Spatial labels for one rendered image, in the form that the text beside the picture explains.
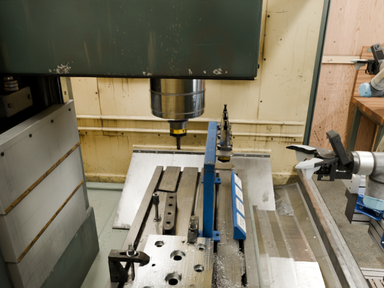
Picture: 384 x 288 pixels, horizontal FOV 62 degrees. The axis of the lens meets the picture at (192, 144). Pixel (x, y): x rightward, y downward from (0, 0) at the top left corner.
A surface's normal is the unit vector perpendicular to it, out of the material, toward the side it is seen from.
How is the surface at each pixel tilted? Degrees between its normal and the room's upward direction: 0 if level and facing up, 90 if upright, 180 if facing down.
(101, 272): 0
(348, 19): 90
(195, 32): 90
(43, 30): 90
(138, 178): 24
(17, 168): 91
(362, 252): 0
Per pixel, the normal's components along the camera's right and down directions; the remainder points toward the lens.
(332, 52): -0.10, 0.38
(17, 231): 1.00, 0.03
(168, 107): -0.30, 0.37
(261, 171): -0.04, -0.68
